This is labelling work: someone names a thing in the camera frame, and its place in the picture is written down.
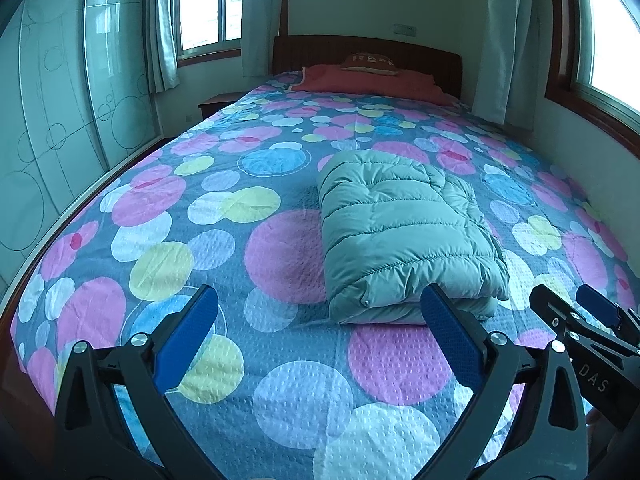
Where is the pale short curtain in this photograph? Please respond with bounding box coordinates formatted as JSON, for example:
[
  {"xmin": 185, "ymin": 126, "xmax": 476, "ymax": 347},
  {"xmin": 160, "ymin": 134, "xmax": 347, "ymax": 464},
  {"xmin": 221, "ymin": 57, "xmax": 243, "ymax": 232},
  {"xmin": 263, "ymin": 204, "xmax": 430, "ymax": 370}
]
[{"xmin": 147, "ymin": 0, "xmax": 181, "ymax": 93}]

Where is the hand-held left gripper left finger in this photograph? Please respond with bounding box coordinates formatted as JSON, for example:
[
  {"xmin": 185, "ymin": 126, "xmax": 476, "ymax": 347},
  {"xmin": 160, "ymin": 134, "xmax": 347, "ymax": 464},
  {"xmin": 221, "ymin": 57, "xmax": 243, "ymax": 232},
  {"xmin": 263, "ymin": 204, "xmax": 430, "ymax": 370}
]
[{"xmin": 54, "ymin": 284, "xmax": 221, "ymax": 480}]

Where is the small window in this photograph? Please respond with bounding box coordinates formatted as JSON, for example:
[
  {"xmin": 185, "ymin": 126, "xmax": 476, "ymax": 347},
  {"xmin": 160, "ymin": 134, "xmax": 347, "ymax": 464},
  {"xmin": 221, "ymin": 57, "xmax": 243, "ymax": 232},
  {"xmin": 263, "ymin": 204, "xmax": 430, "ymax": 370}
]
[{"xmin": 170, "ymin": 0, "xmax": 246, "ymax": 68}]

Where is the bed with dotted bedspread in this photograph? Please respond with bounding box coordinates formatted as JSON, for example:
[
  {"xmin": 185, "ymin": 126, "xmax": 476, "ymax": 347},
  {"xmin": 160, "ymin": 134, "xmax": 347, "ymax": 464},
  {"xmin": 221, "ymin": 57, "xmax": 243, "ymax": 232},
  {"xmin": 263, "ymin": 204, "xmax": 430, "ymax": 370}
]
[{"xmin": 10, "ymin": 71, "xmax": 640, "ymax": 480}]

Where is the red pillow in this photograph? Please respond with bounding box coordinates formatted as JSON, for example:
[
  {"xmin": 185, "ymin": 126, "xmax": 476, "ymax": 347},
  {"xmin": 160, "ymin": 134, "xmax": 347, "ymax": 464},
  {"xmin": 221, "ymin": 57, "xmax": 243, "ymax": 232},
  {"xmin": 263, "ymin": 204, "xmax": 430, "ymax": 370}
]
[{"xmin": 291, "ymin": 64, "xmax": 453, "ymax": 107}]

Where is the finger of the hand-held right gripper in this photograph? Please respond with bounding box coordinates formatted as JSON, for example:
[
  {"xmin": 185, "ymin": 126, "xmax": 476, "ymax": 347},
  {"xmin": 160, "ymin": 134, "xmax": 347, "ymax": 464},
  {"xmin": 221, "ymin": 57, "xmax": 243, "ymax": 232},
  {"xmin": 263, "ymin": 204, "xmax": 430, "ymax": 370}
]
[
  {"xmin": 530, "ymin": 284, "xmax": 588, "ymax": 342},
  {"xmin": 575, "ymin": 282, "xmax": 640, "ymax": 346}
]

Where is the brown cushion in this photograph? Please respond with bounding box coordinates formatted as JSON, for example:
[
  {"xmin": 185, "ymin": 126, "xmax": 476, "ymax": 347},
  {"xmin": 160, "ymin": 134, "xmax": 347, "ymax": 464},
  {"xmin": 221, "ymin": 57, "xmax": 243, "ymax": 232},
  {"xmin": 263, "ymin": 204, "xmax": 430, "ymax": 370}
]
[{"xmin": 341, "ymin": 51, "xmax": 401, "ymax": 77}]

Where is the wooden headboard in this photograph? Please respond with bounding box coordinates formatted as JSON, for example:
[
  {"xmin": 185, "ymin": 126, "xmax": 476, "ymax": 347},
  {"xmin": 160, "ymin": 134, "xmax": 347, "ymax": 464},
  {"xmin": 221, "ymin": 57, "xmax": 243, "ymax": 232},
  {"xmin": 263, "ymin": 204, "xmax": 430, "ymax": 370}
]
[{"xmin": 272, "ymin": 35, "xmax": 463, "ymax": 98}]

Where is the green puffer jacket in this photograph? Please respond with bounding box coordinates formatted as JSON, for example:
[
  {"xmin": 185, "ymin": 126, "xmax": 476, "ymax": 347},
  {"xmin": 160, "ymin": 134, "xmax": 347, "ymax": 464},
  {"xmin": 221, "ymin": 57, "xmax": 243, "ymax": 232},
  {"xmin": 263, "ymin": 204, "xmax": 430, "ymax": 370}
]
[{"xmin": 316, "ymin": 149, "xmax": 511, "ymax": 326}]

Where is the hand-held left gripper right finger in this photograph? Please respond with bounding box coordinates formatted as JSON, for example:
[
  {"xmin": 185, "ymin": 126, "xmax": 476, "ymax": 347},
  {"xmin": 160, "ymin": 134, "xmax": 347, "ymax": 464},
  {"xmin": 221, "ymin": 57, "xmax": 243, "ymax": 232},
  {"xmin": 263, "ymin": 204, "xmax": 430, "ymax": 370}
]
[{"xmin": 420, "ymin": 282, "xmax": 591, "ymax": 480}]

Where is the wooden nightstand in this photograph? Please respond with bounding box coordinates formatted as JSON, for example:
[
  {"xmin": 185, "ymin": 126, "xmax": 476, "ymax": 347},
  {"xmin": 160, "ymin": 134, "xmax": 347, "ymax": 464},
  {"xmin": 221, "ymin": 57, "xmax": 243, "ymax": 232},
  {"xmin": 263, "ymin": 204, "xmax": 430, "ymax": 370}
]
[{"xmin": 197, "ymin": 92, "xmax": 246, "ymax": 121}]

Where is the pale long curtain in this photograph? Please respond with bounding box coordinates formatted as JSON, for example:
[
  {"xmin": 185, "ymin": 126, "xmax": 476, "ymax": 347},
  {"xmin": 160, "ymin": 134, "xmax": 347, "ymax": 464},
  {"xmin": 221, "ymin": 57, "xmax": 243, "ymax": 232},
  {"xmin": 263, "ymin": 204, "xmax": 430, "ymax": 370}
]
[
  {"xmin": 241, "ymin": 0, "xmax": 283, "ymax": 77},
  {"xmin": 472, "ymin": 0, "xmax": 551, "ymax": 128}
]

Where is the wide wood-framed window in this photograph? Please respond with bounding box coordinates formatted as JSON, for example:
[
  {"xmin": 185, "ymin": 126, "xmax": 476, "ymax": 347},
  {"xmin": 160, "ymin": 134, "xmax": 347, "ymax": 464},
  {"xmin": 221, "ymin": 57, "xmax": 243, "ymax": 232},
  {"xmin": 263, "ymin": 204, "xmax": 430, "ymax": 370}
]
[{"xmin": 545, "ymin": 0, "xmax": 640, "ymax": 146}]

